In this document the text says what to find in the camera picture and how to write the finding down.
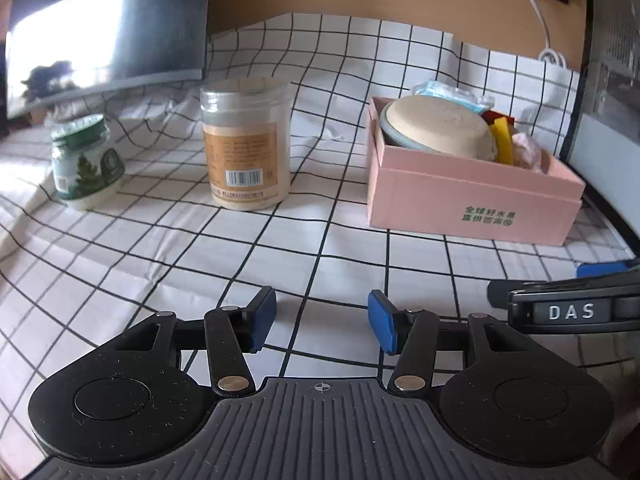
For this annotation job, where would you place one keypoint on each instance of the blue face mask pack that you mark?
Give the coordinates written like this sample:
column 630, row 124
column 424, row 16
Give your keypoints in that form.
column 450, row 91

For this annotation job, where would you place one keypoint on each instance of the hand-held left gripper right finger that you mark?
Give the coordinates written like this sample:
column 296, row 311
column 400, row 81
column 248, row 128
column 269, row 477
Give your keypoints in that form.
column 381, row 322

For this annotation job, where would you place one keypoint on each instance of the green lid glass jar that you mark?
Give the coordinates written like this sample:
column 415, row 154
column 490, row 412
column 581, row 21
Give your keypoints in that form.
column 85, row 170

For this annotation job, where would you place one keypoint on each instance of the grey computer case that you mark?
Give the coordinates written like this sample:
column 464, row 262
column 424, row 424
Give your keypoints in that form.
column 615, row 35

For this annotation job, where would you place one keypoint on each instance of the yellow cloth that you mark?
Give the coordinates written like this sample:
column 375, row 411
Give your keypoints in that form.
column 501, row 141

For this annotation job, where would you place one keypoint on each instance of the beige lid plastic jar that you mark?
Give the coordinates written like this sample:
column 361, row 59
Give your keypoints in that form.
column 245, row 150

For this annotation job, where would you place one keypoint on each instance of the red flat item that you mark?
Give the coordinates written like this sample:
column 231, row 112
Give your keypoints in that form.
column 500, row 116

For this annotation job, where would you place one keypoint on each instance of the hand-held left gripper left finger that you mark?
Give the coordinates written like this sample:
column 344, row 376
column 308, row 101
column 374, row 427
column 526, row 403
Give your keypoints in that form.
column 262, row 320

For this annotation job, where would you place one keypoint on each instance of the white checkered tablecloth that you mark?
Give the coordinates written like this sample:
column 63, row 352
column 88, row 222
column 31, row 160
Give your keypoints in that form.
column 150, row 260

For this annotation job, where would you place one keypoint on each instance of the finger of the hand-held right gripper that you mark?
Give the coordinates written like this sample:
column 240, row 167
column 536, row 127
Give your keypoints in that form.
column 500, row 294
column 607, row 269

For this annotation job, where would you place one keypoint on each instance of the beige lidded bowl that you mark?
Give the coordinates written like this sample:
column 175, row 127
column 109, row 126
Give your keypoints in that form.
column 440, row 125

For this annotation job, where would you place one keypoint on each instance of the pink soft cloth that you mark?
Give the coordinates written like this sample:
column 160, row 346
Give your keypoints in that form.
column 527, row 150

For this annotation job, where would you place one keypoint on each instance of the dark computer monitor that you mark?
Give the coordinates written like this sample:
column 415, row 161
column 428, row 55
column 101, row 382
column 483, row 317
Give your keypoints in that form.
column 100, row 20

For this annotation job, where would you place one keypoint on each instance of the pink cardboard box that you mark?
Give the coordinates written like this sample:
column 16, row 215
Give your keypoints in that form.
column 450, row 205

